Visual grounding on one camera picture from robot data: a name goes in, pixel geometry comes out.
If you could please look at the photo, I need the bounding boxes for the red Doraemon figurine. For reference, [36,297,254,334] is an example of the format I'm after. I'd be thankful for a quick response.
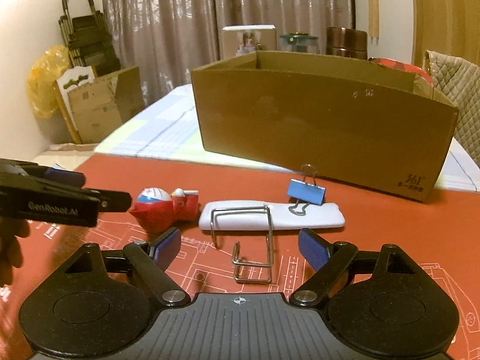
[128,187,199,235]

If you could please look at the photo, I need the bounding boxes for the blue binder clip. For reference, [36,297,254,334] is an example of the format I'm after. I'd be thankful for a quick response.
[287,164,326,216]

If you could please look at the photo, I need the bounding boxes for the metal wire rack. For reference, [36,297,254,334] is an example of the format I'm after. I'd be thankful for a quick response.
[209,205,276,285]

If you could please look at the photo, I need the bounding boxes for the long white remote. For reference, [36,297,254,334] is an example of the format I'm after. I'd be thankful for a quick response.
[199,200,345,231]

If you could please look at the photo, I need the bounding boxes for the person's left hand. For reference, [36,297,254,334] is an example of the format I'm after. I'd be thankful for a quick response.
[0,217,31,287]

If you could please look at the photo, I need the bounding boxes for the red Motul cardboard mat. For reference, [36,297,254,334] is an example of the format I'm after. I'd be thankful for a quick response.
[1,154,479,359]

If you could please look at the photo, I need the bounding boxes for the yellow plastic bag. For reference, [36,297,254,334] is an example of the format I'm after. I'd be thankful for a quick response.
[26,45,71,119]

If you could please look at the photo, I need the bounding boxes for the stacked flat cardboard boxes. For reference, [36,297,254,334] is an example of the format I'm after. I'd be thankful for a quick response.
[76,66,146,144]

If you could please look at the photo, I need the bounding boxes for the white carved wooden board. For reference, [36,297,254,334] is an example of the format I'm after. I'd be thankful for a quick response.
[55,66,96,144]

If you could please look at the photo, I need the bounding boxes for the brown cardboard box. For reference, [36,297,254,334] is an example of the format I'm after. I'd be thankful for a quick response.
[191,51,459,202]

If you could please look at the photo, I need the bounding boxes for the black folding hand trolley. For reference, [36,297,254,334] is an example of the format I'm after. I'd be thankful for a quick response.
[58,0,121,76]

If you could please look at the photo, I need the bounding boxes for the red beef rice meal box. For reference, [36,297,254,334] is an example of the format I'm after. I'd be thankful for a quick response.
[368,58,434,86]

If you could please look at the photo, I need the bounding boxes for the beige curtain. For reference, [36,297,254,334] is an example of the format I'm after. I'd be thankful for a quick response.
[103,0,355,104]

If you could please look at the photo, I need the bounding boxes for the brown thermos container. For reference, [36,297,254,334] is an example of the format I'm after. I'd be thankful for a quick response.
[325,27,368,60]

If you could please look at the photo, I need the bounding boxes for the glass jar with teal lid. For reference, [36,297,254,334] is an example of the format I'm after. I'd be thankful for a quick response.
[279,33,320,55]

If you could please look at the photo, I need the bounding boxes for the quilted beige chair cover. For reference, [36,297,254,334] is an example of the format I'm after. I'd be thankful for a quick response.
[423,50,480,165]

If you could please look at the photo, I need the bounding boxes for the white product box with photo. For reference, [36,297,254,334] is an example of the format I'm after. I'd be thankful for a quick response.
[220,24,277,59]

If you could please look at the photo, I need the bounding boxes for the wooden door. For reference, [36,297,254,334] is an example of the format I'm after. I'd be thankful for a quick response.
[412,0,479,66]

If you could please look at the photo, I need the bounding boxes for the wooden wall hook strip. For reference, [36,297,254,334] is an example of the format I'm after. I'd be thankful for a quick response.
[368,0,380,42]

